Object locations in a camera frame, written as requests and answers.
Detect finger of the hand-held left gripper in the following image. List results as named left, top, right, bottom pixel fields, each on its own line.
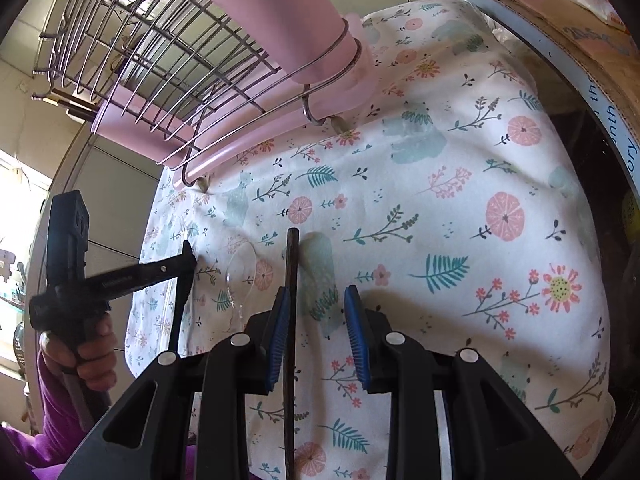
left=90, top=239, right=198, bottom=307

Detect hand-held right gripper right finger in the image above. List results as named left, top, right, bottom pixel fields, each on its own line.
left=343, top=284, right=583, bottom=480

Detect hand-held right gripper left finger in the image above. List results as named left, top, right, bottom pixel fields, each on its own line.
left=65, top=285, right=293, bottom=480

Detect clear wine glass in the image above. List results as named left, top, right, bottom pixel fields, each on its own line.
left=222, top=242, right=262, bottom=332

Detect light wooden chopstick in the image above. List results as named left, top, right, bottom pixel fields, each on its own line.
left=50, top=87, right=99, bottom=106

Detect metal wire utensil rack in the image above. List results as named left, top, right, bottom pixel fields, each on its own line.
left=32, top=0, right=364, bottom=192

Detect person's left forearm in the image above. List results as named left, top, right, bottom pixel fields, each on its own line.
left=0, top=350, right=101, bottom=480

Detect person's left hand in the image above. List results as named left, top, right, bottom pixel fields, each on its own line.
left=38, top=312, right=119, bottom=394

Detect kitchen counter cabinets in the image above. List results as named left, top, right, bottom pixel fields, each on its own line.
left=0, top=0, right=174, bottom=322

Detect floral tablecloth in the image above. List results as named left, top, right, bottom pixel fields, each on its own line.
left=124, top=0, right=617, bottom=480

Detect pink plastic drip tray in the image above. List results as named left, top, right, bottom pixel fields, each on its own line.
left=169, top=12, right=377, bottom=187

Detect cardboard sheet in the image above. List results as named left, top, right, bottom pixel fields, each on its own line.
left=432, top=0, right=640, bottom=127

